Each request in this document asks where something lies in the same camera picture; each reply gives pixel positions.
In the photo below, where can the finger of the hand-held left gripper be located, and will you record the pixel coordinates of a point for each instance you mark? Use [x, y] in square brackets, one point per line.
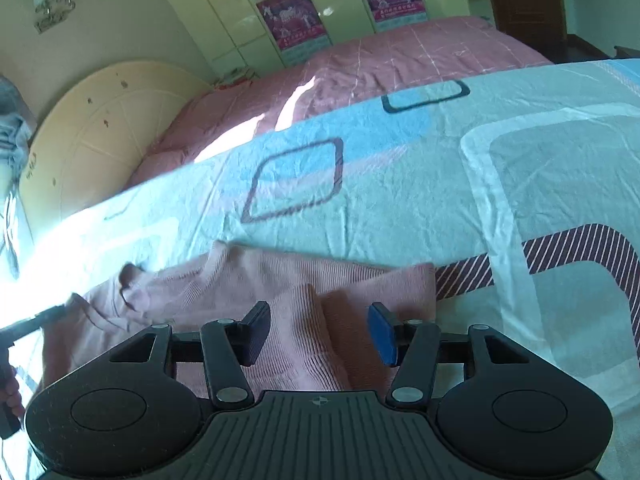
[47, 317]

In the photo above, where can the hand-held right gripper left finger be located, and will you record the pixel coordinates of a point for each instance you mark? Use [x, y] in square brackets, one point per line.
[257, 330]

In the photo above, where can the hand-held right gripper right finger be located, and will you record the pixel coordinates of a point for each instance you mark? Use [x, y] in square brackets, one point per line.
[382, 335]

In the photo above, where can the pink sweater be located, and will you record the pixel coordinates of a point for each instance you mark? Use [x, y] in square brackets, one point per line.
[280, 280]

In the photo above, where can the person's left hand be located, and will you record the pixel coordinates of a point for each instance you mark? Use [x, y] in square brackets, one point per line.
[10, 390]

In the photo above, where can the blue patterned bed sheet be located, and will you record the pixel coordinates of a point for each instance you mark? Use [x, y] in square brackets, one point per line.
[425, 185]

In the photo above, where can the blue curtain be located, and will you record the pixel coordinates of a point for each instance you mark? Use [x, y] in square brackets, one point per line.
[12, 130]

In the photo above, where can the cream wooden headboard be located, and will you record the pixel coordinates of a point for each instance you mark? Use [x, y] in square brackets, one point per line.
[110, 130]

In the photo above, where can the stack of books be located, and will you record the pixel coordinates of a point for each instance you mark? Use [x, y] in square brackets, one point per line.
[235, 77]

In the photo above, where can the pink bedspread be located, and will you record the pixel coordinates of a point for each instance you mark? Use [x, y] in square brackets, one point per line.
[375, 65]

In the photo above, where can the cream wardrobe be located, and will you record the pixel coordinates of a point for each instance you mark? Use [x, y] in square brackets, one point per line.
[210, 10]

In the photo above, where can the brown wooden door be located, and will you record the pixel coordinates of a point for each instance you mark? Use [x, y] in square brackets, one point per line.
[527, 0]

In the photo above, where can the twin shade wall lamp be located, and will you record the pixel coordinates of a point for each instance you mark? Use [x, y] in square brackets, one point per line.
[50, 5]

